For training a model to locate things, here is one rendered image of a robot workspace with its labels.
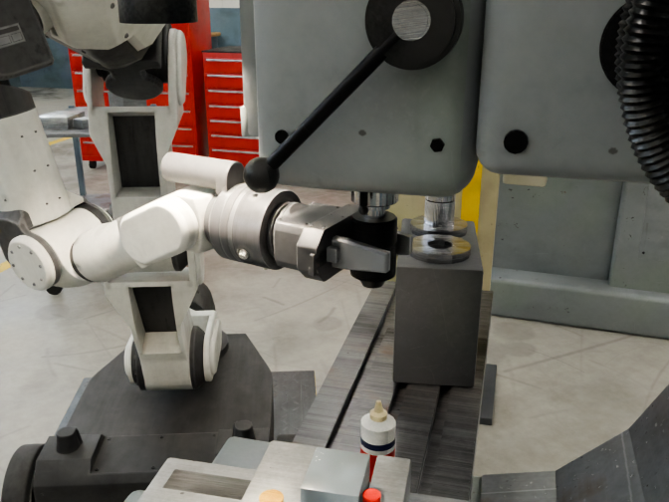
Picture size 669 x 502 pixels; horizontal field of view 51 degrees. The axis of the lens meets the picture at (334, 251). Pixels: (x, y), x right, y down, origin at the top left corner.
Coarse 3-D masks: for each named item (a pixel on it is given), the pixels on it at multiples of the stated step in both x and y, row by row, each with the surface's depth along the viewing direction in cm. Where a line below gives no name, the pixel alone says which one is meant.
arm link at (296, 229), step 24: (288, 192) 76; (240, 216) 73; (264, 216) 72; (288, 216) 72; (312, 216) 73; (336, 216) 72; (240, 240) 74; (264, 240) 73; (288, 240) 71; (312, 240) 68; (264, 264) 74; (288, 264) 72; (312, 264) 68
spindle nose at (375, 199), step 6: (354, 192) 68; (372, 192) 66; (354, 198) 68; (372, 198) 67; (378, 198) 67; (384, 198) 67; (390, 198) 67; (396, 198) 68; (372, 204) 67; (378, 204) 67; (384, 204) 67; (390, 204) 67
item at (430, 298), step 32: (416, 224) 110; (416, 256) 99; (448, 256) 98; (480, 256) 101; (416, 288) 98; (448, 288) 97; (480, 288) 97; (416, 320) 100; (448, 320) 99; (416, 352) 102; (448, 352) 101; (448, 384) 103
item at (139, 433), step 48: (240, 336) 194; (96, 384) 171; (240, 384) 171; (96, 432) 152; (144, 432) 152; (192, 432) 152; (240, 432) 140; (48, 480) 135; (96, 480) 136; (144, 480) 136
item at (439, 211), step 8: (432, 200) 108; (440, 200) 107; (448, 200) 107; (432, 208) 108; (440, 208) 108; (448, 208) 108; (424, 216) 110; (432, 216) 108; (440, 216) 108; (448, 216) 108; (432, 224) 109; (440, 224) 108; (448, 224) 109
